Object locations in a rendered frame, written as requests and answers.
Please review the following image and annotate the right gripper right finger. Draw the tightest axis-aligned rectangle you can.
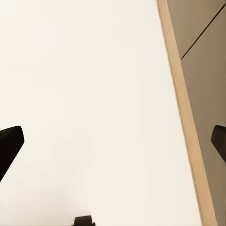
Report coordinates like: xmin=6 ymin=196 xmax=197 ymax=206
xmin=211 ymin=125 xmax=226 ymax=163

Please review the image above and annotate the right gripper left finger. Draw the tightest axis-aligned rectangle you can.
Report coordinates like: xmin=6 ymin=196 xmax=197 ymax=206
xmin=0 ymin=125 xmax=24 ymax=181

